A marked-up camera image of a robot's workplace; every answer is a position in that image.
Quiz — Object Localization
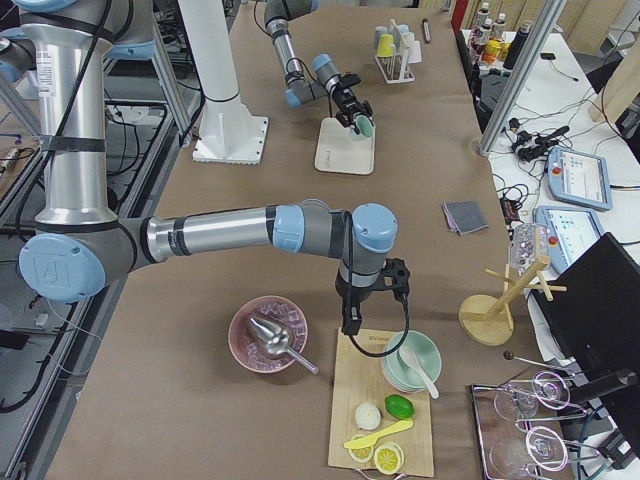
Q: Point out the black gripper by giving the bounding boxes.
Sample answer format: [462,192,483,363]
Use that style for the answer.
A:
[335,258,410,335]
[327,73,373,137]

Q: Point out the green plastic cup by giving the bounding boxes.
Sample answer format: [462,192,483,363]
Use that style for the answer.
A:
[353,115,375,140]

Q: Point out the cream rabbit print tray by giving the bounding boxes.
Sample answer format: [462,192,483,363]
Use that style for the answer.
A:
[314,117,375,175]

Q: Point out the yellow plastic cup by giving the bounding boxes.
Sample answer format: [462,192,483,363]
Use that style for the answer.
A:
[376,33,395,59]

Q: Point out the pink plastic cup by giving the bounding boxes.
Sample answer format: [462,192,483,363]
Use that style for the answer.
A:
[407,40,422,64]

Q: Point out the grey plastic cup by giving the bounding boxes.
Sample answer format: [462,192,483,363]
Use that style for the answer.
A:
[373,25,388,50]

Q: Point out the pale cream plastic cup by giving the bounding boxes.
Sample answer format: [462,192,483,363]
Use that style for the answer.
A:
[402,31,415,45]

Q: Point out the white ceramic spoon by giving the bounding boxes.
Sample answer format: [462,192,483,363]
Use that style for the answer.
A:
[399,345,439,400]

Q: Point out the stacked green bowls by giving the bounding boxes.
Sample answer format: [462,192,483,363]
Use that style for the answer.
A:
[380,329,444,394]

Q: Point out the metal ice scoop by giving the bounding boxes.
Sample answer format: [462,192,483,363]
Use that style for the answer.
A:
[248,314,319,374]

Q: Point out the wooden cutting board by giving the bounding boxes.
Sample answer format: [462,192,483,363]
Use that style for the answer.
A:
[327,326,436,476]

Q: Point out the white peeled fruit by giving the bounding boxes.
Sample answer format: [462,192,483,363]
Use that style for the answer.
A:
[354,402,382,431]

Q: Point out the green lime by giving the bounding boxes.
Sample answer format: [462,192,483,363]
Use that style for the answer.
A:
[384,394,415,420]

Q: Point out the pink bowl with ice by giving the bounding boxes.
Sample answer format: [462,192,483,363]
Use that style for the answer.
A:
[228,295,308,374]

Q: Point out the yellow plastic knife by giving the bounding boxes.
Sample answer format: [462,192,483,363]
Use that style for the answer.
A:
[343,418,414,450]

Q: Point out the wooden mug tree stand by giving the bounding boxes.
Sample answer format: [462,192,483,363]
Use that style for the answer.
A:
[458,255,567,346]

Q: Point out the folded grey cloth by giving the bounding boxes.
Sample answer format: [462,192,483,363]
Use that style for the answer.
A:
[442,201,489,235]

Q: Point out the lemon slice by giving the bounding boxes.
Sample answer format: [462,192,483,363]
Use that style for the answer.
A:
[348,446,374,464]

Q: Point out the lemon half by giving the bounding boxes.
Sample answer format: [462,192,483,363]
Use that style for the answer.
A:
[373,442,404,475]

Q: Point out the black bottle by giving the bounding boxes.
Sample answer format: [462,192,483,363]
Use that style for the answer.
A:
[503,20,533,71]

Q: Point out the upper wine glass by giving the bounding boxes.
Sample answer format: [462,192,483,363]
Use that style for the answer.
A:
[494,371,587,424]

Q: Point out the wine glass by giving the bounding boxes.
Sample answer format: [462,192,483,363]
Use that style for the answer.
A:
[494,371,587,424]
[488,424,601,480]

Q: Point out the upper blue teach pendant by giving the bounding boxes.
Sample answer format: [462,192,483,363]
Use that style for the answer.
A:
[547,146,613,211]

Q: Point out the blue teach pendant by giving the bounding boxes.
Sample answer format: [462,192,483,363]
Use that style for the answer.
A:
[534,206,604,274]
[547,146,613,211]

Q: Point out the lower wine glass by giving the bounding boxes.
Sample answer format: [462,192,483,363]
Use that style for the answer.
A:
[488,424,601,480]

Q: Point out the lower blue teach pendant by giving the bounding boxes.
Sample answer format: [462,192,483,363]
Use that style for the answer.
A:
[534,206,604,274]

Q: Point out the black monitor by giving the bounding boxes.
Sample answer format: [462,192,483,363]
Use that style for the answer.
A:
[529,232,640,396]

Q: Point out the white wire cup rack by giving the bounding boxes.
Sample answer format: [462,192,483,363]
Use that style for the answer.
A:
[374,19,415,84]

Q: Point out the black wire glass rack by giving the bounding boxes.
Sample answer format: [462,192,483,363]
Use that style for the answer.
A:
[469,384,611,479]

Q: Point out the aluminium frame post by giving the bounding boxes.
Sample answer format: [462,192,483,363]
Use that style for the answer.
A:
[477,0,567,157]

